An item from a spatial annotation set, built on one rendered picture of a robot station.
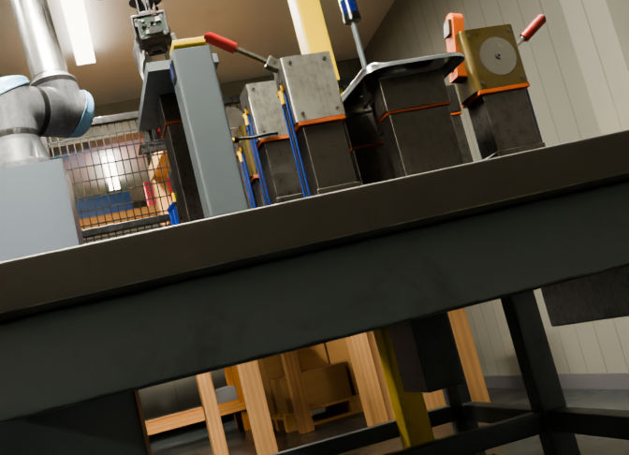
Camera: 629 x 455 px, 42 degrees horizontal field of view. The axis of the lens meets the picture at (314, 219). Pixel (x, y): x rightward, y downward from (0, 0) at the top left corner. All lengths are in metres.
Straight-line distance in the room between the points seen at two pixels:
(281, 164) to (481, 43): 0.45
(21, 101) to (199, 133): 0.62
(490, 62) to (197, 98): 0.53
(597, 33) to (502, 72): 2.08
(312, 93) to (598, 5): 2.31
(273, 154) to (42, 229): 0.53
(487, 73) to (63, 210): 0.92
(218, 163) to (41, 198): 0.53
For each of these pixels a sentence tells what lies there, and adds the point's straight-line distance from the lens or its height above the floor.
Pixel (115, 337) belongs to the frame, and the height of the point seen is 0.63.
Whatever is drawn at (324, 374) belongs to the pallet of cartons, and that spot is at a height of 0.35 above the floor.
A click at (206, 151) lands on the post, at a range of 1.46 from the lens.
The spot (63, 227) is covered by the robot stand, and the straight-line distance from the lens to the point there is 1.84.
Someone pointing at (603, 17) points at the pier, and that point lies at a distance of 3.58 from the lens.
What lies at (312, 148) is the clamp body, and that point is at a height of 0.90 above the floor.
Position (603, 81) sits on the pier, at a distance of 3.63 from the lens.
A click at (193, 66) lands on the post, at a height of 1.10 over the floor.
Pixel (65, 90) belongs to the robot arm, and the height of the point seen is 1.30.
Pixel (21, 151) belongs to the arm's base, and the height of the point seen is 1.14.
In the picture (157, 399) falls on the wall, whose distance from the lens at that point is 10.33.
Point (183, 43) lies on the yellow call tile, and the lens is 1.53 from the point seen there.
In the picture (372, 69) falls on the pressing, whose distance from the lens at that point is 1.39.
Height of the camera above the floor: 0.58
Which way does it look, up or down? 8 degrees up
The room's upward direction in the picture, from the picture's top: 14 degrees counter-clockwise
